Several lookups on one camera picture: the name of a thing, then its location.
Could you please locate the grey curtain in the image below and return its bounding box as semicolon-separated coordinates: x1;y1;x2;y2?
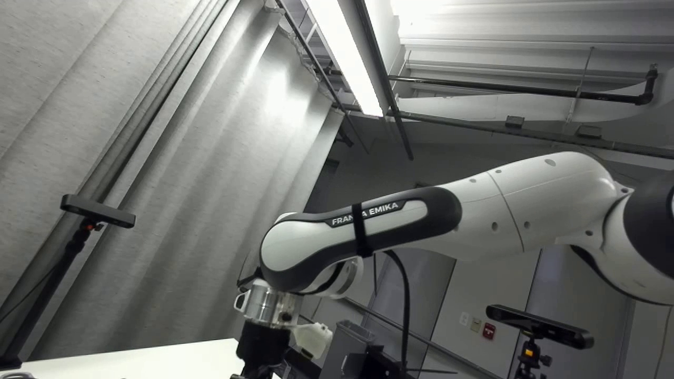
0;0;345;361

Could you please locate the black ceiling rail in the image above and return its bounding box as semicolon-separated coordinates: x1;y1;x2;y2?
347;0;417;162

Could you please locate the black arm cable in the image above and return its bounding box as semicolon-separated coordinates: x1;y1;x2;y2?
380;248;413;379

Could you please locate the grey door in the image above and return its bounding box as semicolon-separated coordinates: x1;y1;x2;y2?
523;244;634;379
359;251;459;379

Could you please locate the black ceiling pipe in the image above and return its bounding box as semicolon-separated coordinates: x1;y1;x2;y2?
388;63;661;110

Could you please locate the fluorescent ceiling light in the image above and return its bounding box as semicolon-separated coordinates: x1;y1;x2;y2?
300;0;388;117

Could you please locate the black camera stand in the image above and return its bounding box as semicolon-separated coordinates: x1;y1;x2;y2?
513;336;554;379
0;217;101;372

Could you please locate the grey ceiling conduit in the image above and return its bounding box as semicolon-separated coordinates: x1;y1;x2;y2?
380;107;674;160

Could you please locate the grey equipment box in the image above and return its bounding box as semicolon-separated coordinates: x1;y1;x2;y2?
326;319;407;379

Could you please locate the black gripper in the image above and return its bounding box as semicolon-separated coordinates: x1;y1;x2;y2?
235;319;290;379

